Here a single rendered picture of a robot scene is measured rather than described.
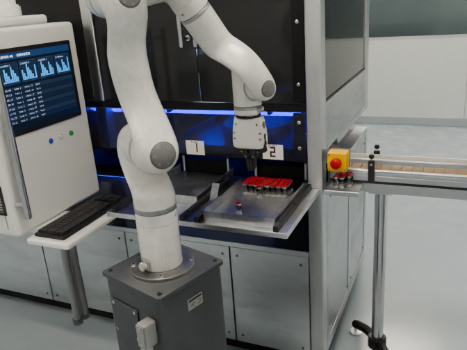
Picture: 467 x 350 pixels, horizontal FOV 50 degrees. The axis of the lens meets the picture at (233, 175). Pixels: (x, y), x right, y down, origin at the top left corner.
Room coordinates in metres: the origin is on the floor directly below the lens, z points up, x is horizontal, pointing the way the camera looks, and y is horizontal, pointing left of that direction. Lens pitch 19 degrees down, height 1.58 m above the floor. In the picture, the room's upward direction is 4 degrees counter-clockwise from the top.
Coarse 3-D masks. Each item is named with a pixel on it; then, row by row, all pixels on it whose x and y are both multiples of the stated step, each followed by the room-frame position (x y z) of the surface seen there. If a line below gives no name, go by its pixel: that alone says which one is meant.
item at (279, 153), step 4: (268, 144) 1.88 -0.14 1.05; (272, 144) 1.87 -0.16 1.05; (276, 144) 1.87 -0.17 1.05; (268, 148) 1.88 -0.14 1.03; (276, 148) 1.87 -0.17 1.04; (280, 148) 1.86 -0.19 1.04; (268, 152) 1.88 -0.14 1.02; (276, 152) 1.87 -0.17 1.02; (280, 152) 1.86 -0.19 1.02; (264, 156) 1.89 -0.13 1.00; (268, 156) 1.88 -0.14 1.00; (276, 156) 1.87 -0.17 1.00; (280, 156) 1.86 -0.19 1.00
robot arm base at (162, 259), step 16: (176, 208) 1.32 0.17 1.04; (144, 224) 1.27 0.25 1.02; (160, 224) 1.27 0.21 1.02; (176, 224) 1.30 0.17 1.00; (144, 240) 1.28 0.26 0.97; (160, 240) 1.27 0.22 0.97; (176, 240) 1.29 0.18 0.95; (144, 256) 1.28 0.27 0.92; (160, 256) 1.27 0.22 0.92; (176, 256) 1.29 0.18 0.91; (192, 256) 1.35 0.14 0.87; (144, 272) 1.27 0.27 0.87; (160, 272) 1.27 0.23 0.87; (176, 272) 1.26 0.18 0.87
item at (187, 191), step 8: (176, 168) 2.11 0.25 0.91; (232, 168) 2.03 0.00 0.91; (176, 176) 2.07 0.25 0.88; (184, 176) 2.06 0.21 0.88; (192, 176) 2.05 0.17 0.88; (200, 176) 2.04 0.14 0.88; (208, 176) 2.04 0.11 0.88; (216, 176) 2.03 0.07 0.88; (224, 176) 1.95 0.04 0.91; (176, 184) 1.97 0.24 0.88; (184, 184) 1.96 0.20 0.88; (192, 184) 1.95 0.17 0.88; (200, 184) 1.95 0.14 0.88; (208, 184) 1.94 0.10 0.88; (176, 192) 1.87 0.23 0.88; (184, 192) 1.86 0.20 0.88; (192, 192) 1.86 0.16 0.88; (200, 192) 1.76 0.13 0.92; (176, 200) 1.76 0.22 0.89; (184, 200) 1.75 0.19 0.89; (192, 200) 1.73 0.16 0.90
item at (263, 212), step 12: (240, 180) 1.89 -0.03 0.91; (228, 192) 1.78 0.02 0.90; (240, 192) 1.82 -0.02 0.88; (216, 204) 1.68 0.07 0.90; (228, 204) 1.71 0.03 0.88; (252, 204) 1.69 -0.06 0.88; (264, 204) 1.68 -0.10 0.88; (276, 204) 1.68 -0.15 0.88; (288, 204) 1.62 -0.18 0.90; (204, 216) 1.59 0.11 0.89; (216, 216) 1.57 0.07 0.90; (228, 216) 1.55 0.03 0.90; (240, 216) 1.53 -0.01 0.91; (252, 216) 1.51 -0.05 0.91; (264, 216) 1.58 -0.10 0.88; (276, 216) 1.50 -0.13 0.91
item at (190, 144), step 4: (188, 140) 2.03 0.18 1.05; (192, 140) 2.02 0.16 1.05; (188, 144) 2.03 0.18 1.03; (192, 144) 2.02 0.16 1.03; (200, 144) 2.01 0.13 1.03; (188, 148) 2.03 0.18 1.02; (192, 148) 2.02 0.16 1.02; (200, 148) 2.01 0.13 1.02; (188, 152) 2.03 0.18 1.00; (192, 152) 2.02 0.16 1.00; (196, 152) 2.02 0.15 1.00; (200, 152) 2.01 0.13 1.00; (204, 152) 2.00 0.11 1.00
